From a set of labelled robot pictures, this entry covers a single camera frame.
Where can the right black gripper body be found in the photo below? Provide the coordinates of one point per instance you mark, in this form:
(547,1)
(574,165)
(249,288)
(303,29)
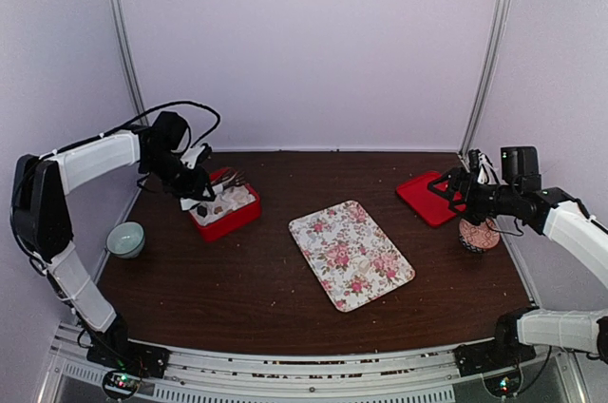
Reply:
(480,202)

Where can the dark chocolate cube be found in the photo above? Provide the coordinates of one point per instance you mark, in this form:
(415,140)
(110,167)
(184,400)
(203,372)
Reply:
(202,211)

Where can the red box lid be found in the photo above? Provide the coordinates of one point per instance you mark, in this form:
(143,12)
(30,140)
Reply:
(431,208)

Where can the white cube chocolate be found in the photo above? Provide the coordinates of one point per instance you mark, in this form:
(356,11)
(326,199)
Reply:
(363,266)

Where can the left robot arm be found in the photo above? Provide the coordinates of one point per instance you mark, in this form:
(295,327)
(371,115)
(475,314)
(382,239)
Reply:
(40,218)

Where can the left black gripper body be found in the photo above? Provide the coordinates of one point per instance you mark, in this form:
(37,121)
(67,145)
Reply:
(186,186)

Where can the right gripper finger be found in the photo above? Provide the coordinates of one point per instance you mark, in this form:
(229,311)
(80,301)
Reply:
(456,203)
(447,183)

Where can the pale green ceramic bowl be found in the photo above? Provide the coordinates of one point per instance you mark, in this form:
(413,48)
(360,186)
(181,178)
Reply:
(126,240)

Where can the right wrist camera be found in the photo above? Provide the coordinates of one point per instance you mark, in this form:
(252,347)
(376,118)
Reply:
(481,167)

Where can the red chocolate box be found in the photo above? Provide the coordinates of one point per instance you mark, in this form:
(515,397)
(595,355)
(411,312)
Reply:
(241,206)

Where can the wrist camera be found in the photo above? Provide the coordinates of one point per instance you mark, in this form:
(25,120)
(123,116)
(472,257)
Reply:
(195,155)
(481,167)

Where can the black white kitchen tongs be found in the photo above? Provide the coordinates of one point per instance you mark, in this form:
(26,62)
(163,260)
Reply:
(227,179)

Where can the front aluminium rail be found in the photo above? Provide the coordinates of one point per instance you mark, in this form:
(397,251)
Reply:
(426,375)

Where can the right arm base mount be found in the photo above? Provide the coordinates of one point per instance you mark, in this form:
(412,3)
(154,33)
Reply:
(499,366)

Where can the left aluminium frame post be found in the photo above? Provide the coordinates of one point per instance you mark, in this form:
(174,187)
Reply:
(129,71)

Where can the aluminium frame post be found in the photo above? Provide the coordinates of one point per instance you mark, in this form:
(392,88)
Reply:
(496,35)
(129,71)

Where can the floral serving tray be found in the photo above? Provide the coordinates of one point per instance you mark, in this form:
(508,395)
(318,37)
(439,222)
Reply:
(333,240)

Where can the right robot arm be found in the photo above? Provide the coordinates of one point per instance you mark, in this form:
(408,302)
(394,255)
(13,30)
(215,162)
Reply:
(564,221)

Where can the red patterned ceramic bowl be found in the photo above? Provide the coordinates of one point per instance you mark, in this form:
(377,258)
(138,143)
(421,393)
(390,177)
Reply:
(478,238)

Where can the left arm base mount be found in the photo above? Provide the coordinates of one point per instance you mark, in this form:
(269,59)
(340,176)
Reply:
(127,371)

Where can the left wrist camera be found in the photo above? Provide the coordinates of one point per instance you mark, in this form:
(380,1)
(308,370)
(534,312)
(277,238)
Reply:
(195,155)

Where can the right aluminium frame post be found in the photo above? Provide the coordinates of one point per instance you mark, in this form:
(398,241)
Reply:
(496,35)

